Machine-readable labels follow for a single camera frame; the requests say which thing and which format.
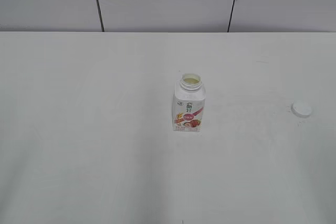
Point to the white strawberry yogurt bottle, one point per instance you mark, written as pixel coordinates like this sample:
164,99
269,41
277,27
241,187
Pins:
188,103

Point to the white round bottle cap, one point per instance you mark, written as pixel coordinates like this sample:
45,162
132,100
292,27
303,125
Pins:
301,109

